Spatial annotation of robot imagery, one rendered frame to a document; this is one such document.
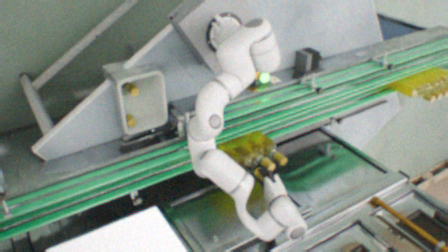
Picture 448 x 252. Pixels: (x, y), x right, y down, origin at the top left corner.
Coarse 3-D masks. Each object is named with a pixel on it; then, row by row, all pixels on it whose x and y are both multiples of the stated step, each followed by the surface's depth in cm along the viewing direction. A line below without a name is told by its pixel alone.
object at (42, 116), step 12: (132, 0) 193; (120, 12) 193; (108, 24) 192; (96, 36) 192; (72, 48) 191; (84, 48) 191; (60, 60) 189; (48, 72) 187; (24, 84) 190; (36, 84) 187; (36, 96) 178; (36, 108) 170; (48, 120) 161
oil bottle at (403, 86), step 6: (390, 84) 211; (396, 84) 208; (402, 84) 205; (408, 84) 204; (414, 84) 204; (396, 90) 209; (402, 90) 206; (408, 90) 203; (414, 90) 200; (420, 90) 200; (414, 96) 201; (420, 96) 200; (426, 96) 197; (432, 96) 195
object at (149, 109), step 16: (128, 80) 140; (144, 80) 151; (160, 80) 148; (128, 96) 151; (144, 96) 154; (160, 96) 152; (128, 112) 154; (144, 112) 158; (160, 112) 157; (128, 128) 151; (144, 128) 152
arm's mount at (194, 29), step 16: (192, 0) 145; (208, 0) 141; (224, 0) 144; (240, 0) 147; (176, 16) 144; (192, 16) 141; (208, 16) 144; (224, 16) 146; (240, 16) 150; (192, 32) 143; (208, 32) 146; (192, 48) 153; (208, 48) 149; (208, 64) 152
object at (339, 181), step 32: (320, 128) 203; (288, 160) 182; (320, 160) 182; (352, 160) 181; (160, 192) 164; (320, 192) 163; (352, 192) 162; (384, 192) 160; (416, 192) 163; (64, 224) 149; (96, 224) 149; (320, 224) 144; (352, 224) 149; (384, 224) 149; (416, 224) 149
